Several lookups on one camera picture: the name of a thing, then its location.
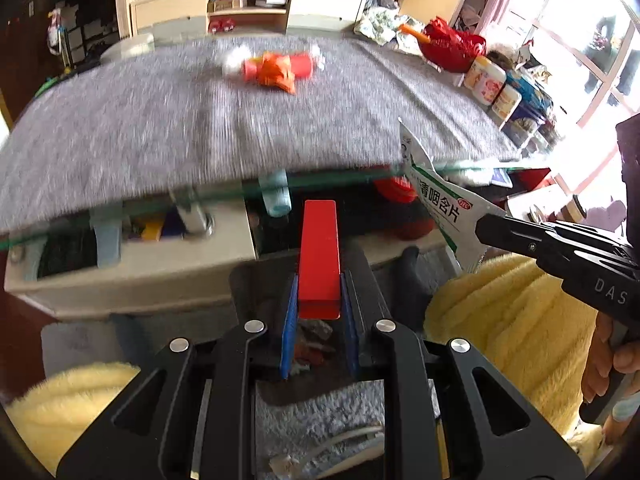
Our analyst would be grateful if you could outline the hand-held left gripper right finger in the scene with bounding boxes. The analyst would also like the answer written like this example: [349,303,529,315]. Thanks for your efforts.
[340,270,586,480]

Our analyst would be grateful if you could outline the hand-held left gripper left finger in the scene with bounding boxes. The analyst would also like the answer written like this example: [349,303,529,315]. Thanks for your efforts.
[56,270,301,480]

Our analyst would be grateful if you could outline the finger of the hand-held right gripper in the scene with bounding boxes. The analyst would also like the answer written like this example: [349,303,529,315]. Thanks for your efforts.
[475,229,567,282]
[477,214,567,247]

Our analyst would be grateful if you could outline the red rectangular box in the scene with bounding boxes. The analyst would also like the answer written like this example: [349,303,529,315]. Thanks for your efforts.
[297,200,342,320]

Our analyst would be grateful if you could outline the white green sachet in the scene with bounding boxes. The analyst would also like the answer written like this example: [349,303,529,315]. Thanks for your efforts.
[397,117,508,276]

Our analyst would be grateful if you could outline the person's right hand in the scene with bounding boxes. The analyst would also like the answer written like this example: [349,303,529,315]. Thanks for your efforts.
[581,311,640,444]

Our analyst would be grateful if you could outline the yellow fleece pants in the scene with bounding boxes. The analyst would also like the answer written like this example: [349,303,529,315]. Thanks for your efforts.
[5,252,623,478]

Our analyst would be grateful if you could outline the grey fluffy rug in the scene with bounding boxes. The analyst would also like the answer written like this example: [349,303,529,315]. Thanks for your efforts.
[255,380,442,480]

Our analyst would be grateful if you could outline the blue round tin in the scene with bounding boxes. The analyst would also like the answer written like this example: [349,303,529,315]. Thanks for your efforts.
[502,70,554,146]

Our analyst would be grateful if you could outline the white labelled bottle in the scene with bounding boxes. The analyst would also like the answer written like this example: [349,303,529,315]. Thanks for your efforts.
[464,56,493,98]
[477,62,508,106]
[492,84,522,121]

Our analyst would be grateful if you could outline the beige table base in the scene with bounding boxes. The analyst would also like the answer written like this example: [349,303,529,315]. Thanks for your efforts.
[5,199,257,322]

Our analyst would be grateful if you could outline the red plastic basket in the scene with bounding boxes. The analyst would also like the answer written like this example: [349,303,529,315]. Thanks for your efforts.
[417,16,487,73]

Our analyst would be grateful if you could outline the large window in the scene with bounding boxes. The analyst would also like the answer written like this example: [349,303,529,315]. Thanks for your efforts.
[520,0,640,128]

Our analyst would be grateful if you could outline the orange plastic toy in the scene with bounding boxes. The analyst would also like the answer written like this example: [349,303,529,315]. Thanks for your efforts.
[400,24,431,44]

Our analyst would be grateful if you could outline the grey woven table mat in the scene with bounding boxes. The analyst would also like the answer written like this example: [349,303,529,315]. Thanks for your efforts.
[0,35,521,233]

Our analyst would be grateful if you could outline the floral crumpled fabric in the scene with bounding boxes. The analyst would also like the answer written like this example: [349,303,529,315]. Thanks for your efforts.
[357,7,407,47]

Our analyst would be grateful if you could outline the orange red tube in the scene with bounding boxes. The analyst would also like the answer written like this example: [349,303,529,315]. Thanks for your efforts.
[242,52,319,84]

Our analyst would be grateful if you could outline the white round stool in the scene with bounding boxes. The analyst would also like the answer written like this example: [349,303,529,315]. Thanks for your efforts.
[102,34,156,62]

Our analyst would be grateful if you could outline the beige television cabinet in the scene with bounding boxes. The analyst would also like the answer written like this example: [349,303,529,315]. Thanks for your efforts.
[129,0,368,43]

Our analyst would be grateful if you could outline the white cable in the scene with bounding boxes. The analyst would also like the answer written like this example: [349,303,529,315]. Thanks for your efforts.
[270,425,387,472]

